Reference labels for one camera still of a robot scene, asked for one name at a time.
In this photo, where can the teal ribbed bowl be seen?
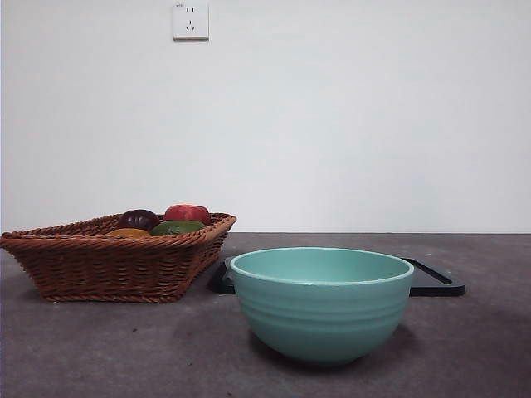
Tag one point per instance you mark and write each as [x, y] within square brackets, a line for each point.
[321, 315]

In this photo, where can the orange yellow fruit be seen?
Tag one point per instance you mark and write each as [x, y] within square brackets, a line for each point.
[128, 233]

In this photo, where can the red apple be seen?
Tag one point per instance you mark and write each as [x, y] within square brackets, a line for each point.
[186, 213]

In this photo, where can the green fruit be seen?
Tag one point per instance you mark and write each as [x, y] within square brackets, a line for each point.
[176, 228]

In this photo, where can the dark purple fruit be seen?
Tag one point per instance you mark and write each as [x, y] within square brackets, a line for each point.
[137, 219]

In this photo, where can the brown wicker basket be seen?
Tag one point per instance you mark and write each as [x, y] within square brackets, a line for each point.
[108, 265]

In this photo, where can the black rectangular tray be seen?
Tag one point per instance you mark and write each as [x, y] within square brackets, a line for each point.
[435, 284]

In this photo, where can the white wall socket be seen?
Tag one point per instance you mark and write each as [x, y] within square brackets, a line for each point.
[191, 22]

